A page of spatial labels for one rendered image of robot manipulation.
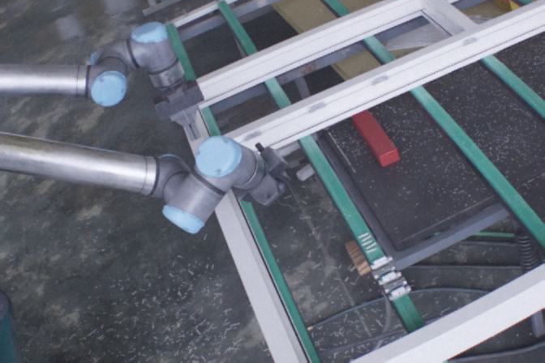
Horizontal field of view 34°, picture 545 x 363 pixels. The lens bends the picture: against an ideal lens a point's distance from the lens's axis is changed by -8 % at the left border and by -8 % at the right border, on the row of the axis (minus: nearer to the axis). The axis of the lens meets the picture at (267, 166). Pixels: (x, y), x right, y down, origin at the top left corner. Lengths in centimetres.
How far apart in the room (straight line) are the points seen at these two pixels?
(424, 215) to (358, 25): 71
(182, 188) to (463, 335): 70
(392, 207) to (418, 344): 100
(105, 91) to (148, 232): 186
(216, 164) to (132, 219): 234
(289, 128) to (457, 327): 103
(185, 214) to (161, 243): 203
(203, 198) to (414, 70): 85
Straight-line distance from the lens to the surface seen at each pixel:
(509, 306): 177
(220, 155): 200
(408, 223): 259
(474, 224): 256
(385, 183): 277
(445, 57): 265
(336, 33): 298
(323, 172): 240
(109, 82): 236
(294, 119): 257
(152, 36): 246
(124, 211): 440
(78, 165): 207
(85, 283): 407
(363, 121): 302
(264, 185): 214
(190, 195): 203
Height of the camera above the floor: 213
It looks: 30 degrees down
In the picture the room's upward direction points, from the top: 23 degrees counter-clockwise
